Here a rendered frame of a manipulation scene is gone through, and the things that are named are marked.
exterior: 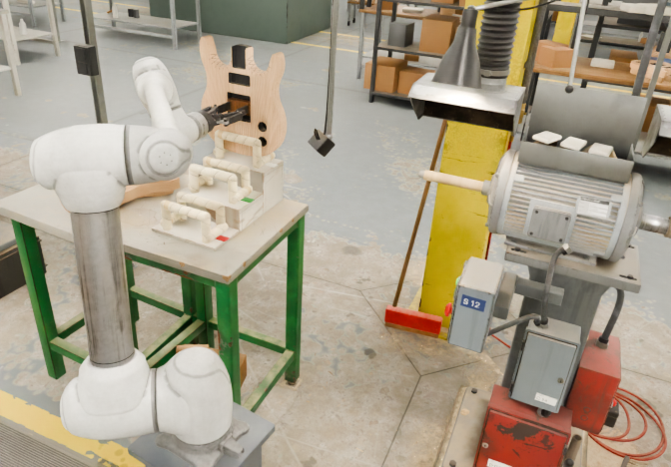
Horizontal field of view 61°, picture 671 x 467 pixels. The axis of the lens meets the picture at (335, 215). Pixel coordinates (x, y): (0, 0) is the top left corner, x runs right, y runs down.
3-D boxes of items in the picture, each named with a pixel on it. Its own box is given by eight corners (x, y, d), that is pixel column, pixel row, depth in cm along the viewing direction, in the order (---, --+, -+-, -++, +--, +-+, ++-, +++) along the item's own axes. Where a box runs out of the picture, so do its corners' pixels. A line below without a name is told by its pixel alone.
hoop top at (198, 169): (239, 182, 200) (238, 173, 199) (233, 185, 197) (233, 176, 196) (192, 169, 207) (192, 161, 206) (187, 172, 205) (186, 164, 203)
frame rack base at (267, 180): (283, 200, 228) (284, 160, 220) (264, 215, 215) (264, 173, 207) (226, 185, 237) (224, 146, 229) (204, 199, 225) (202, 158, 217)
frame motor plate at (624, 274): (635, 253, 173) (639, 242, 171) (638, 294, 153) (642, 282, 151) (514, 225, 185) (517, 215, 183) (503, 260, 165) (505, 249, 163)
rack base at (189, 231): (240, 232, 203) (240, 229, 202) (215, 251, 190) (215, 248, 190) (178, 214, 212) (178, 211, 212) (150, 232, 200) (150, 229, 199)
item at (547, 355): (559, 394, 178) (608, 244, 153) (557, 417, 170) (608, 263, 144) (511, 378, 183) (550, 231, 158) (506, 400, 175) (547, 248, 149)
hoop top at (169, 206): (213, 220, 191) (212, 212, 190) (207, 224, 188) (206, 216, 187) (165, 206, 198) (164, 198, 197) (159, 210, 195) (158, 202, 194)
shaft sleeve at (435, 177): (481, 191, 169) (481, 194, 172) (483, 181, 170) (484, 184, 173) (422, 178, 175) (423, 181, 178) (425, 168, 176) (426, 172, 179)
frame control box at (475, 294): (538, 340, 169) (559, 267, 157) (530, 388, 152) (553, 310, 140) (457, 316, 177) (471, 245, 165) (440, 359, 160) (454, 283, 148)
